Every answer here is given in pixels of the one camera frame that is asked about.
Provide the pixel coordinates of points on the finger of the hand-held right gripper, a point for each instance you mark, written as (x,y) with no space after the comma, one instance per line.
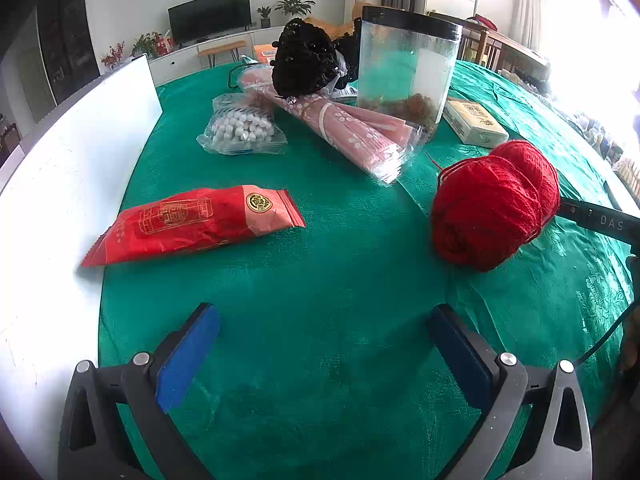
(600,222)

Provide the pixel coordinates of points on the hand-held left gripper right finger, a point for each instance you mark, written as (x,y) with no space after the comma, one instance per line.
(462,360)

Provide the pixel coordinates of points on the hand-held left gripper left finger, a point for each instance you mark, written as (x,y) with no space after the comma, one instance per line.
(187,355)

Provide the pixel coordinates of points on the red yarn ball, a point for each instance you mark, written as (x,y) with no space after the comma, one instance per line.
(490,205)

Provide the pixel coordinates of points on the black knitted yarn bundle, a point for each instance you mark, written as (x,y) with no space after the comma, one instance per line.
(302,57)

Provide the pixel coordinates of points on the red snack packet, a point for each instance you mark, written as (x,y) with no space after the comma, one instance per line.
(195,222)

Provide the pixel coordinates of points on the green patterned tablecloth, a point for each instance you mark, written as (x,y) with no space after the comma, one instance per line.
(325,285)

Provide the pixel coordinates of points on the white rectangular box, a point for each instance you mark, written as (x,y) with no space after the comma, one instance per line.
(475,120)

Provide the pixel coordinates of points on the wooden table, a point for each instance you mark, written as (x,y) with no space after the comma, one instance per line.
(520,52)

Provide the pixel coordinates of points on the white board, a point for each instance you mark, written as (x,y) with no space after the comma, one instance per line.
(65,200)

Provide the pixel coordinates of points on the wooden chair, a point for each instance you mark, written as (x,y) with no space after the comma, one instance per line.
(472,45)

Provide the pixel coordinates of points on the sheer window curtain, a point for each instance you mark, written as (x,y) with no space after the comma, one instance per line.
(542,0)

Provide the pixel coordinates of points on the red cloth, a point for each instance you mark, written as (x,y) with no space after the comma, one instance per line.
(485,21)

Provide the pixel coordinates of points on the bag of white balls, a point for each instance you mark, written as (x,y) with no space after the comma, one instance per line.
(240,127)

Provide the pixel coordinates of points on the clear plastic jar black lid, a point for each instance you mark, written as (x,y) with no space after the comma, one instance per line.
(407,65)

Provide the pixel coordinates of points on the pink floral wrapped packet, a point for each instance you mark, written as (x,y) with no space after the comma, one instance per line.
(350,132)

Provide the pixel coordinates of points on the white printed paper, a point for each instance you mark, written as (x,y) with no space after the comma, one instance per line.
(345,92)

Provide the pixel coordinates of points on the white television cabinet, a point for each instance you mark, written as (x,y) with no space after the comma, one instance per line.
(180,62)

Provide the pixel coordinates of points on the red flower plant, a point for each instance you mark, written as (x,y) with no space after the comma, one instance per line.
(114,56)

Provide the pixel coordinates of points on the wooden stool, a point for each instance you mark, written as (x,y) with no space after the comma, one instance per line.
(222,49)

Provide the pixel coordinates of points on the orange book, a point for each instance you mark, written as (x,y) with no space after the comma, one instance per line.
(264,52)

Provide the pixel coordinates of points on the leafy plant with red pot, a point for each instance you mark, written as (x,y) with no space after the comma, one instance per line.
(147,44)

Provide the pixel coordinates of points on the dark display cabinet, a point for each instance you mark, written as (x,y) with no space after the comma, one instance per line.
(67,40)

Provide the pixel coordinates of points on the black television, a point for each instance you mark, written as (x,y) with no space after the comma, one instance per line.
(210,15)

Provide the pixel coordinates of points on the small green potted plant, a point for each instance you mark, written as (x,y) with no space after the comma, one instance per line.
(264,16)

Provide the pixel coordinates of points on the large green potted plant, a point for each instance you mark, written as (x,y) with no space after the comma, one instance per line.
(295,5)

